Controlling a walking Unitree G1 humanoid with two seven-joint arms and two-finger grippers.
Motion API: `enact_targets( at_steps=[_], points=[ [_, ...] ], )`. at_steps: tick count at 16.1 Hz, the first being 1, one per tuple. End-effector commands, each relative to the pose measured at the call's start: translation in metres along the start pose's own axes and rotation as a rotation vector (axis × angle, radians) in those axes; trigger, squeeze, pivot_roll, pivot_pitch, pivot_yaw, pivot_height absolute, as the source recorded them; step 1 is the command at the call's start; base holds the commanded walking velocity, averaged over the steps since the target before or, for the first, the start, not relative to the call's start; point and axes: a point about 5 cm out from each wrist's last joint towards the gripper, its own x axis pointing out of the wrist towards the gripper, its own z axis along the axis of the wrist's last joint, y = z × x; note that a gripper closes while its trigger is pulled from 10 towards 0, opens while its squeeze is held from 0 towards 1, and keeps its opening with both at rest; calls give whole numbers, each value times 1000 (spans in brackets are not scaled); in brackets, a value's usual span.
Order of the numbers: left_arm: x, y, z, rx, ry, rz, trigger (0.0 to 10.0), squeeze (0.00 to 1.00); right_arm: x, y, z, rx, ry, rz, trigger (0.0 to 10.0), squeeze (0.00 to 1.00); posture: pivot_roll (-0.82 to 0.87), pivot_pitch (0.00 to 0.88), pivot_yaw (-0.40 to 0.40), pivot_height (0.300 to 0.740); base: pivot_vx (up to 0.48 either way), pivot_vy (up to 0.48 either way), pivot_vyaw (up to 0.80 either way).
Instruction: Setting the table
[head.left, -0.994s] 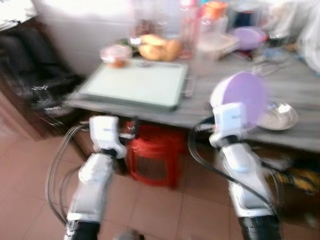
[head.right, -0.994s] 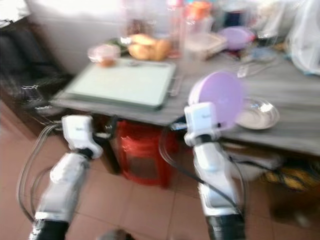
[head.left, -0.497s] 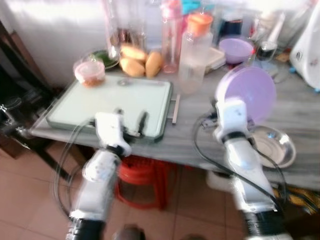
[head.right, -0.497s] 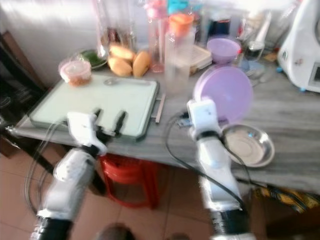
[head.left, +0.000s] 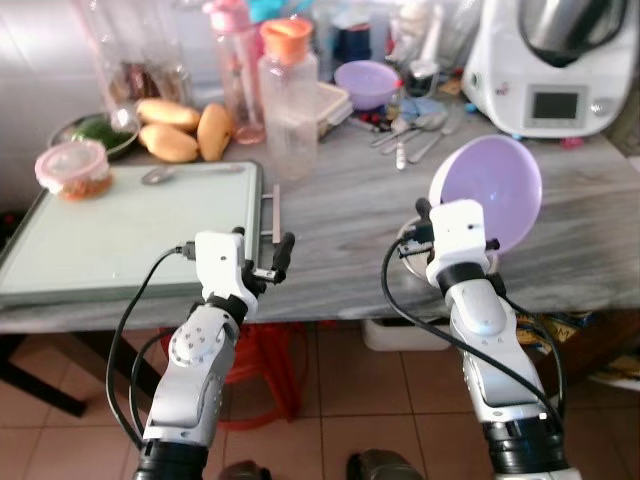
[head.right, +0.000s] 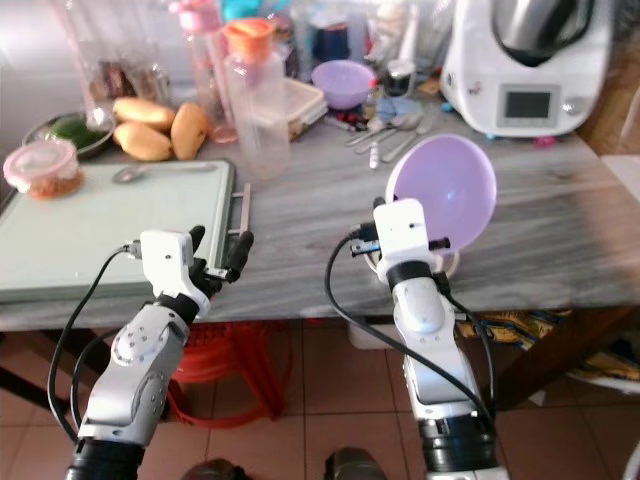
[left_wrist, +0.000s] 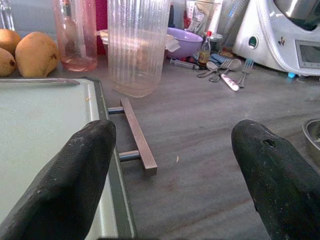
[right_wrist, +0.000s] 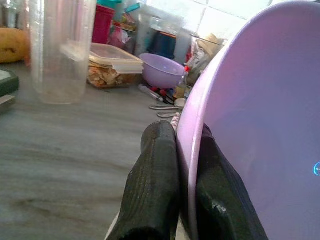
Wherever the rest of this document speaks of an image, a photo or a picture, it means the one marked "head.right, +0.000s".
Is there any small purple plastic bowl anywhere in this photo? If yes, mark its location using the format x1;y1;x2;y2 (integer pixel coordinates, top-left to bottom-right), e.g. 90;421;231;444
310;59;378;111

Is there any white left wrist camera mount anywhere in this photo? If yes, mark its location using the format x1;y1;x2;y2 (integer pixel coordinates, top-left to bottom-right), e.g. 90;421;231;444
139;230;198;301

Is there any yellow mango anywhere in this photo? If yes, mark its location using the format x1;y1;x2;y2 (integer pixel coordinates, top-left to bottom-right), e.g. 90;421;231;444
112;122;174;163
112;97;180;131
170;102;210;162

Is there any pink water bottle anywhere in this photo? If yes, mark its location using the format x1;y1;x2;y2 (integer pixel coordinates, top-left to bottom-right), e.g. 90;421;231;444
172;0;237;145

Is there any metal spoon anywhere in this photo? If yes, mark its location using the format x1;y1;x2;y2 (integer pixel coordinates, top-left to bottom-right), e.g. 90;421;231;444
112;164;216;185
345;115;397;149
381;122;433;164
367;113;413;169

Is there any patterned yellow blue cloth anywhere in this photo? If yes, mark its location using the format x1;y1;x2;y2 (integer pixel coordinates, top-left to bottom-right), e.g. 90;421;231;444
457;308;640;383

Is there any cream plastic food box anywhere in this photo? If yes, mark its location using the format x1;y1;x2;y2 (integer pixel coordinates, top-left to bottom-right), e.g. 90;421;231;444
286;78;327;140

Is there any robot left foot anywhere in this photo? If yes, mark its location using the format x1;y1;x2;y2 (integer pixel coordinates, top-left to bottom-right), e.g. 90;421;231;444
180;458;248;480

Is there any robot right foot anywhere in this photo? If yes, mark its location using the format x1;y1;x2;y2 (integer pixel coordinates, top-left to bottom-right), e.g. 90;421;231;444
324;447;389;480

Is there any white plastic box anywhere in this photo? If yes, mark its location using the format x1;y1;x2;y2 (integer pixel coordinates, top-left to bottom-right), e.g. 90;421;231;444
348;320;401;351

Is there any dark blue cup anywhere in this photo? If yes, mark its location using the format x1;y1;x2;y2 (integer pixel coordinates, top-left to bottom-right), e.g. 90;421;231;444
310;22;352;64

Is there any pink lidded food container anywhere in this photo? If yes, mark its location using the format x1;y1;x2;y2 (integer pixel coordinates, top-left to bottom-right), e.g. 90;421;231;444
3;137;83;199

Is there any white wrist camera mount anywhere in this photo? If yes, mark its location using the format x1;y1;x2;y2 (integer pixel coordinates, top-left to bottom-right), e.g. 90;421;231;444
372;198;438;283
139;230;198;301

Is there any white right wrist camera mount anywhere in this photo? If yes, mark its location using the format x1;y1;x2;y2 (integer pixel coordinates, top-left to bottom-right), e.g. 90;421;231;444
372;198;438;283

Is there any large purple plastic bowl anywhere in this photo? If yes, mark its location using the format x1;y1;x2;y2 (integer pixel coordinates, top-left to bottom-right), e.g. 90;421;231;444
385;133;500;254

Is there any red plastic stool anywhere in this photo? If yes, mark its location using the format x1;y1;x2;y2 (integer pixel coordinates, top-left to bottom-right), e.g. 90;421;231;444
160;321;267;430

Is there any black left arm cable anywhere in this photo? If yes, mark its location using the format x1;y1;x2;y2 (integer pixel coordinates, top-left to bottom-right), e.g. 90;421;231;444
47;241;144;446

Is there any white food processor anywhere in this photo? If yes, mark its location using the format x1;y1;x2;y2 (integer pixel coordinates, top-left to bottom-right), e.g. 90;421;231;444
439;0;617;137

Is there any clear glass jar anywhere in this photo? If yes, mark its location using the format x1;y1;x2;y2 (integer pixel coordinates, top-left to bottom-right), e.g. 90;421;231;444
60;0;173;104

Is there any pale green serving tray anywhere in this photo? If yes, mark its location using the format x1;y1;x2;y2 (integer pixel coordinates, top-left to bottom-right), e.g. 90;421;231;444
0;158;253;304

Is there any clear bottle with orange cap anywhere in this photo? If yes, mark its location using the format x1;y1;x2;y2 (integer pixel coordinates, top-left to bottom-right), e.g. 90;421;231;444
222;18;292;182

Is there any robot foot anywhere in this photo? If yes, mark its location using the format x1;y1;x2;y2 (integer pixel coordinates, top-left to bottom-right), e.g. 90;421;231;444
324;447;389;480
180;458;248;480

